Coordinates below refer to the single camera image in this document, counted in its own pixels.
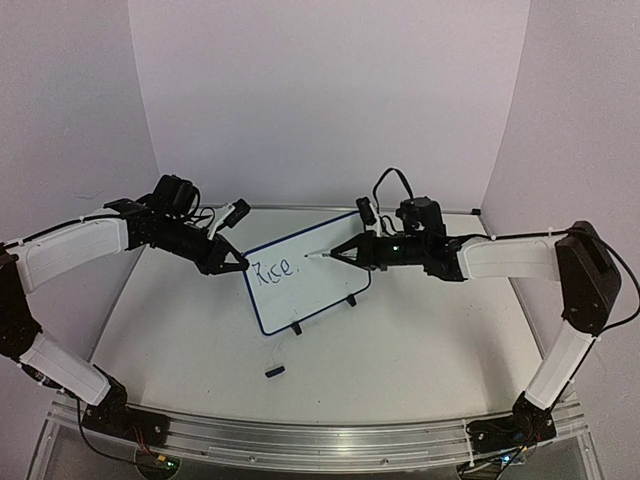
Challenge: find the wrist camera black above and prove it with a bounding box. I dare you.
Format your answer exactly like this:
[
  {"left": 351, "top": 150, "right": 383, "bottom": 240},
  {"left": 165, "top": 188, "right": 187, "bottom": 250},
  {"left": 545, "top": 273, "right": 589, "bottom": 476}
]
[
  {"left": 224, "top": 199, "right": 251, "bottom": 228},
  {"left": 356, "top": 197, "right": 377, "bottom": 227}
]

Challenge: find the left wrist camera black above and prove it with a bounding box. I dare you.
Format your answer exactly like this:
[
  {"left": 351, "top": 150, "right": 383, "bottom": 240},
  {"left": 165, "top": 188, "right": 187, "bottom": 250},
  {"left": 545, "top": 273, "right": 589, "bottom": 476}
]
[{"left": 224, "top": 199, "right": 251, "bottom": 228}]

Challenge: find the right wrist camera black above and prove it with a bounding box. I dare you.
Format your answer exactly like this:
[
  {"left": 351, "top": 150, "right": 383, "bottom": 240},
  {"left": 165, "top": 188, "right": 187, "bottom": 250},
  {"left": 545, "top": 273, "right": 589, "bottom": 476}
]
[{"left": 356, "top": 197, "right": 377, "bottom": 227}]

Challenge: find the right camera black cable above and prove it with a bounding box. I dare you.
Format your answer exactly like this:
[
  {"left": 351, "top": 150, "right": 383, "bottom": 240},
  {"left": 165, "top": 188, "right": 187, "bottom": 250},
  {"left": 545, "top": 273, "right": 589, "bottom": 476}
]
[{"left": 372, "top": 167, "right": 416, "bottom": 206}]

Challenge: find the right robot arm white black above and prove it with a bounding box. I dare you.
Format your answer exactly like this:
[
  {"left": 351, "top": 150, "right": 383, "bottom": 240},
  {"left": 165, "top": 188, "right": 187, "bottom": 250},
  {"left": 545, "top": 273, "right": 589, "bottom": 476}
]
[{"left": 328, "top": 197, "right": 622, "bottom": 426}]

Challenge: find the blue marker cap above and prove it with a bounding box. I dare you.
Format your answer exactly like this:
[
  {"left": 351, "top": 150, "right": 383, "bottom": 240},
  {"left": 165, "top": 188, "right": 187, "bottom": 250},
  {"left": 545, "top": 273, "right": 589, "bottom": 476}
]
[{"left": 265, "top": 366, "right": 286, "bottom": 378}]

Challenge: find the blue framed whiteboard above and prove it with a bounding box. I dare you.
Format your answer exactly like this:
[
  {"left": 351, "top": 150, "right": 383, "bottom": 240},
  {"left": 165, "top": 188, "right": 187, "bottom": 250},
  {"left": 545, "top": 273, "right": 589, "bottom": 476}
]
[{"left": 244, "top": 211, "right": 371, "bottom": 336}]

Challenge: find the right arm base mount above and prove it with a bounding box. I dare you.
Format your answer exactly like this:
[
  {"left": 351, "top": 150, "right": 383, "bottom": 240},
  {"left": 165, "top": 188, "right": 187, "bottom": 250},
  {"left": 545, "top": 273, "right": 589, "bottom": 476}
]
[{"left": 466, "top": 407, "right": 557, "bottom": 454}]

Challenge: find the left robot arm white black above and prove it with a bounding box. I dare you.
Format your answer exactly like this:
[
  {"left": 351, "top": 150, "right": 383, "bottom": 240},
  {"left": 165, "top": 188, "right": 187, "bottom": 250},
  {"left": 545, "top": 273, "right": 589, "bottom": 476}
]
[{"left": 1, "top": 175, "right": 251, "bottom": 435}]

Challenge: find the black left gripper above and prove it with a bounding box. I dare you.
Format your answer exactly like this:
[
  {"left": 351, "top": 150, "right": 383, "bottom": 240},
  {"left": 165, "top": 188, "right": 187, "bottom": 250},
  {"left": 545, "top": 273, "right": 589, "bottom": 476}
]
[{"left": 156, "top": 215, "right": 250, "bottom": 275}]

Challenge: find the wire whiteboard stand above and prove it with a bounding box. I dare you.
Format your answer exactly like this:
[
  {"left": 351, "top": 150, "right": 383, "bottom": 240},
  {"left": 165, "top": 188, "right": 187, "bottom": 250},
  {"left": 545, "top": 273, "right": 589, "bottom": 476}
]
[{"left": 290, "top": 294, "right": 358, "bottom": 336}]

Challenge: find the white blue marker pen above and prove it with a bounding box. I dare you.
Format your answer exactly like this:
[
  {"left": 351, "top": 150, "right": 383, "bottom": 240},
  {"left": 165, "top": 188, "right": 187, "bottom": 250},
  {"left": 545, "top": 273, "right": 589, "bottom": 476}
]
[{"left": 304, "top": 252, "right": 357, "bottom": 260}]

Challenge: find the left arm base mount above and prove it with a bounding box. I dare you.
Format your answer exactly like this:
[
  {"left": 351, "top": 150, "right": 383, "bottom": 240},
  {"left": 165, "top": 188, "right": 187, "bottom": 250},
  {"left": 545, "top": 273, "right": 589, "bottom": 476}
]
[{"left": 81, "top": 384, "right": 170, "bottom": 447}]

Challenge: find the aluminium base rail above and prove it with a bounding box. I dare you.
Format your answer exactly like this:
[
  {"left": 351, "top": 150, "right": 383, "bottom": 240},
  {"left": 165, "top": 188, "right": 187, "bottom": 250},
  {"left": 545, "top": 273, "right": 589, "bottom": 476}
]
[{"left": 50, "top": 396, "right": 603, "bottom": 479}]

